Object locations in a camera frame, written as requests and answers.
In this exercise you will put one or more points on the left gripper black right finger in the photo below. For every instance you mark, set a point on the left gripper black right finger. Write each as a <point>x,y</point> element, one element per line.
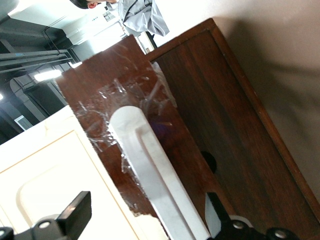
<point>218,220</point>

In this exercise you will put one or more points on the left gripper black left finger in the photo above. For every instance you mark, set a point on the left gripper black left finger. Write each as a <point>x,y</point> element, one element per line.
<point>75,212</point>

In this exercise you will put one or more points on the brown wooden drawer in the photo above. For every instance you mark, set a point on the brown wooden drawer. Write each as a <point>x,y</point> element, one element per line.
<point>100,82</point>

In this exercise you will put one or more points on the cream drawer front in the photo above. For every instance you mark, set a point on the cream drawer front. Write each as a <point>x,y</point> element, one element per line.
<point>50,175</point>

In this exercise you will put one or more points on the beige plastic bin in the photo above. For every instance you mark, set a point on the beige plastic bin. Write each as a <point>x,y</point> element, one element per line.
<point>37,132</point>

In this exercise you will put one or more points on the dark wooden base board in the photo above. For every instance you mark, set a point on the dark wooden base board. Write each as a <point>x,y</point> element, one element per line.
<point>237,125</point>

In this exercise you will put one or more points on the white vent grille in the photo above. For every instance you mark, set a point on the white vent grille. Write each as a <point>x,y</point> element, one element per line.
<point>23,123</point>

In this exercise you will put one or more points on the clear adhesive tape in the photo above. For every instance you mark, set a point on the clear adhesive tape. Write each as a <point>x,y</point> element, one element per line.
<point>120,90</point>

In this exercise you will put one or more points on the ceiling light panel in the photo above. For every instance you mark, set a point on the ceiling light panel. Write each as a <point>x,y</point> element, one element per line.
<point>47,75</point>

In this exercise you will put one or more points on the gray ceiling pipe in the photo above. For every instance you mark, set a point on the gray ceiling pipe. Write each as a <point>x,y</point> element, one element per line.
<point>30,56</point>

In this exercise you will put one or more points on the person in gray jacket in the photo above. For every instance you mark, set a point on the person in gray jacket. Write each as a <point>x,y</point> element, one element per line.
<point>142,17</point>

